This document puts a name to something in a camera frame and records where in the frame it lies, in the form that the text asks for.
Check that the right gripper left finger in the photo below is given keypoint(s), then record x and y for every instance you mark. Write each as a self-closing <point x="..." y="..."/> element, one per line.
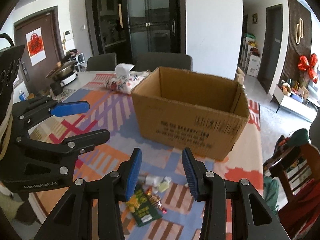
<point x="71" y="218"/>

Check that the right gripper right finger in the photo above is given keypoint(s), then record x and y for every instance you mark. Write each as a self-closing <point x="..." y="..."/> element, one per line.
<point x="251" y="216"/>

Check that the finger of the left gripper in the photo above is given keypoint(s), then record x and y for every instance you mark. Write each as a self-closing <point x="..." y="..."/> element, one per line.
<point x="30" y="113"/>
<point x="78" y="144"/>

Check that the dark green cracker packet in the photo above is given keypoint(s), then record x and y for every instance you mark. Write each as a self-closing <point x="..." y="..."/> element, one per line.
<point x="141" y="208"/>

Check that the green candy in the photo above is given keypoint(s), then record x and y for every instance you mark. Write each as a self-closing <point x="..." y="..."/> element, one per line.
<point x="157" y="183"/>

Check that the black mug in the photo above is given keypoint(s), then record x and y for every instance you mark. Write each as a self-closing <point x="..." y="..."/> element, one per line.
<point x="57" y="87"/>

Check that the green cloth on chair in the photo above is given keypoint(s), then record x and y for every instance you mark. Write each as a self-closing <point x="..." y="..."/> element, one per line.
<point x="271" y="193"/>

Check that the electric hot pot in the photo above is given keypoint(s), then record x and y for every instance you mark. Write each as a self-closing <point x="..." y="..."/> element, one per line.
<point x="65" y="74"/>

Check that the red wooden chair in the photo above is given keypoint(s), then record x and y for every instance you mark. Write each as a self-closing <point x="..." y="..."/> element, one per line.
<point x="295" y="167"/>

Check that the red fu door poster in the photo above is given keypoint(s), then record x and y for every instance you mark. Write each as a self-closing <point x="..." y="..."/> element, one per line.
<point x="35" y="46"/>

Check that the floral tissue pack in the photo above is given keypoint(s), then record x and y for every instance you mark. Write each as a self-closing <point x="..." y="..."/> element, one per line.
<point x="124" y="80"/>

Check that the red gold wrapped candy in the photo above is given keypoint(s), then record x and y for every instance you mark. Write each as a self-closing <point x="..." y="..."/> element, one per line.
<point x="155" y="200"/>

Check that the grey dining chair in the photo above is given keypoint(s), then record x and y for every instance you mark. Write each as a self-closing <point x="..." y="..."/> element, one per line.
<point x="150" y="61"/>
<point x="103" y="62"/>

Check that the brown cardboard box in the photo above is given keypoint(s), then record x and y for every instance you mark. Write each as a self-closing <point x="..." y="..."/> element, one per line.
<point x="180" y="108"/>

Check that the white tv cabinet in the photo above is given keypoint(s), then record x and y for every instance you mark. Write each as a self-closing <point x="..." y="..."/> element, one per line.
<point x="288" y="103"/>

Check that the white shelf unit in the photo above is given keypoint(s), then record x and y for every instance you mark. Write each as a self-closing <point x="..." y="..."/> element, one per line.
<point x="250" y="56"/>

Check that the red balloon bow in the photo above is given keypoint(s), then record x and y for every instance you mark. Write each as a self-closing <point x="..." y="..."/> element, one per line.
<point x="308" y="66"/>

